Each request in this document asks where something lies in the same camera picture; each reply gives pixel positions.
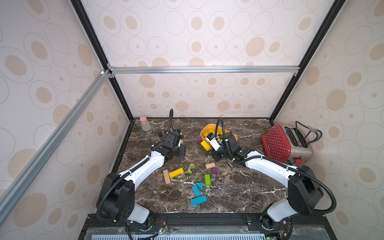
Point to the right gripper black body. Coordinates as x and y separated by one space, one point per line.
218 147

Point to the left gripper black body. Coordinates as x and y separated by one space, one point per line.
179 150

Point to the long yellow block pair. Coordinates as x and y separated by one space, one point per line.
176 173

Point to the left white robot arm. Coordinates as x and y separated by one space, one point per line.
116 201

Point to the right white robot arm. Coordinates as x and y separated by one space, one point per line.
306 194

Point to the yellow plastic bowl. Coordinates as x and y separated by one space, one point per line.
210 128

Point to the natural wood cylinder block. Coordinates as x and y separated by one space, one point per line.
210 165

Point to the natural wood long block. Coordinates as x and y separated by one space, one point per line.
166 177

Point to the green rainbow arch block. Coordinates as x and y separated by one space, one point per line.
191 167

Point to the small bottle pink cap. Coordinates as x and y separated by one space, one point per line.
145 124

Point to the green upright block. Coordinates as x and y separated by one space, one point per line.
208 180

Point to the small teal triangle block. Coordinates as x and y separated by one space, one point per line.
200 186

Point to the teal parallelogram block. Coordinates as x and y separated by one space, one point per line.
196 191

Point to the teal long block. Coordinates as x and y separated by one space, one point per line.
198 200

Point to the silver toaster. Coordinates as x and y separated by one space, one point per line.
301 151

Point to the aluminium crossbar rear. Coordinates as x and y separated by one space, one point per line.
205 70

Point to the aluminium crossbar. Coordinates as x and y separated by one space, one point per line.
20 185
205 70

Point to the aluminium crossbar left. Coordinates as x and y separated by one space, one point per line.
20 185

